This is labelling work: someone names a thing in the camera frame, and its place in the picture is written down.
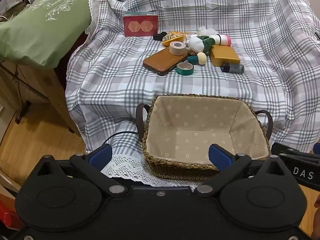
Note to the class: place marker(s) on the yellow satin pouch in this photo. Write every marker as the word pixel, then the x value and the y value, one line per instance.
pixel 173 37

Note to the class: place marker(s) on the beige tape roll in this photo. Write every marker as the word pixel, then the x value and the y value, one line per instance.
pixel 178 48

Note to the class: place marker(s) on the teal tape roll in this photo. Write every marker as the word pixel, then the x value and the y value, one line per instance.
pixel 181 71

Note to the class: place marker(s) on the red bag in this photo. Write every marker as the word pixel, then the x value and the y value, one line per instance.
pixel 6 215

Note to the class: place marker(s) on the grey plaid tablecloth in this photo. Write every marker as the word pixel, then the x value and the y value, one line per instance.
pixel 112 80

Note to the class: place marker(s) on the small white packet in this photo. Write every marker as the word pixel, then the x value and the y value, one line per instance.
pixel 188 38

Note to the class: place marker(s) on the brown leather case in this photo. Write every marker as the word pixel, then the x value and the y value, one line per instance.
pixel 162 61

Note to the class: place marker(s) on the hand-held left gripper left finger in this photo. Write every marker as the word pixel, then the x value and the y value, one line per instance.
pixel 101 156

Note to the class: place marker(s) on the black rubber massage head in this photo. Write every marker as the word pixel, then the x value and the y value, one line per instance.
pixel 160 36

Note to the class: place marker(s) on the small brown charm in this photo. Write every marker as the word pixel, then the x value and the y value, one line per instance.
pixel 192 52

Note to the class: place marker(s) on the wicker basket with fabric lining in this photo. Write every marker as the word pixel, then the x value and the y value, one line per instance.
pixel 200 125

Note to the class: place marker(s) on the white cardboard box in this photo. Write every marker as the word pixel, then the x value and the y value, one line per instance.
pixel 15 2

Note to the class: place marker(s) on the red card box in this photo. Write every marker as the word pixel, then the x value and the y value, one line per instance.
pixel 140 26

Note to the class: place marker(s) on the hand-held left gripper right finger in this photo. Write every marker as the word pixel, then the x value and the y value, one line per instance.
pixel 217 155

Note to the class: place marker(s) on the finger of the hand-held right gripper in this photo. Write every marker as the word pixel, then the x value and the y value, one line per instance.
pixel 281 148

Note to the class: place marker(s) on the small grey bottle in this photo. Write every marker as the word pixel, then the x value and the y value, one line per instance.
pixel 235 68

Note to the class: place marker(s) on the yellow box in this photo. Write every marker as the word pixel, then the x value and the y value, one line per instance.
pixel 223 55

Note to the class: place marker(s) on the white and green plush toy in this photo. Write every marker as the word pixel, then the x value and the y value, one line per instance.
pixel 196 43

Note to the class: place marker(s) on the white cotton fluff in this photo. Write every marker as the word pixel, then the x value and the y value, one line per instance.
pixel 206 31

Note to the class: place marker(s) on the wooden stand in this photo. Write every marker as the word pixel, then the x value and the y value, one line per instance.
pixel 55 92

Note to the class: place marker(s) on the green embroidered pillow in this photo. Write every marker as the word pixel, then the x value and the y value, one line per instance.
pixel 37 30

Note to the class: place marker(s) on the pink and white towel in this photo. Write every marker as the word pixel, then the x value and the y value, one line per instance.
pixel 222 40

